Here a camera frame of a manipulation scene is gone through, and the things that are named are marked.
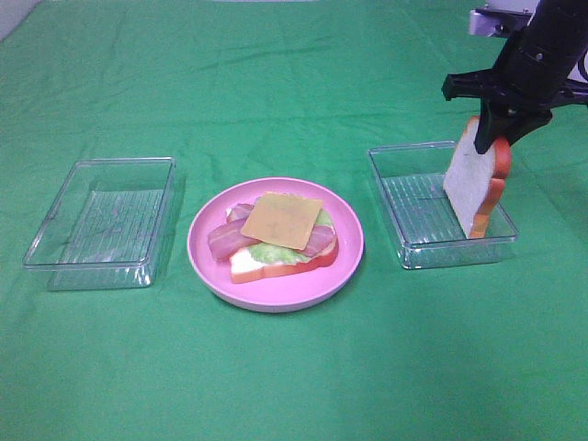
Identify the clear plastic tray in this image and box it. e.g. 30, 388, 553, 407
23, 157, 175, 290
367, 141, 518, 269

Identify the clear right plastic tray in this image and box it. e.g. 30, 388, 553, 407
367, 141, 518, 269

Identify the yellow cheese slice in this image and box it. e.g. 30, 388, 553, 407
241, 192, 323, 250

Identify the bacon strip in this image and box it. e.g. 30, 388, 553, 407
208, 219, 259, 261
226, 203, 336, 257

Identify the clear left plastic tray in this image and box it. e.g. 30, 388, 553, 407
23, 157, 175, 290

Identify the bread slice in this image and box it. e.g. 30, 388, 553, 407
443, 116, 512, 239
224, 207, 340, 286

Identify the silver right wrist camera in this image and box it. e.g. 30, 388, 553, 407
469, 6, 533, 38

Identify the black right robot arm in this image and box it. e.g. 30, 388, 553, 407
442, 1, 587, 154

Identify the pink round plate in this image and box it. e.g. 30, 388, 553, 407
187, 177, 365, 313

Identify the green lettuce leaf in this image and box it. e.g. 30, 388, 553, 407
246, 236, 337, 265

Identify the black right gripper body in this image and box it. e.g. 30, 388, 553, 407
442, 27, 587, 111

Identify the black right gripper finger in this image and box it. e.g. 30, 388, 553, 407
503, 109, 552, 145
474, 98, 510, 154

